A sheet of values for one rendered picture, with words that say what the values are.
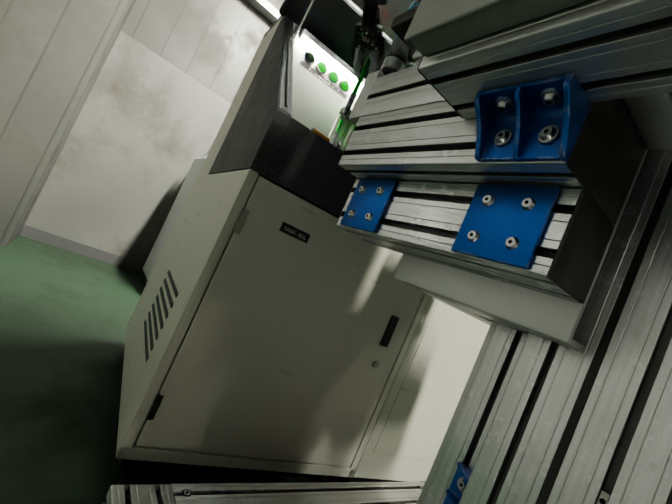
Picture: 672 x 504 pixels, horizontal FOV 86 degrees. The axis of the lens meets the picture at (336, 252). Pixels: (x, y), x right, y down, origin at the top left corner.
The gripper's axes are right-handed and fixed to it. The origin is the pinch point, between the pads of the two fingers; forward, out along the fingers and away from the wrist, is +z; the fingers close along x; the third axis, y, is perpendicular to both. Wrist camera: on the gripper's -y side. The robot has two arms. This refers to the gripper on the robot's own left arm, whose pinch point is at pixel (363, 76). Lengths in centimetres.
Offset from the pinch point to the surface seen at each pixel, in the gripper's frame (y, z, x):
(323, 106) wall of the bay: -31.2, 20.6, -17.6
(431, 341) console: 37, 70, 38
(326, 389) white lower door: 62, 70, 7
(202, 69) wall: -176, 53, -146
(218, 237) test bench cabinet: 57, 25, -24
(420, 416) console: 51, 93, 40
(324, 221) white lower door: 39.8, 27.1, -1.8
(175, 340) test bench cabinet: 73, 44, -28
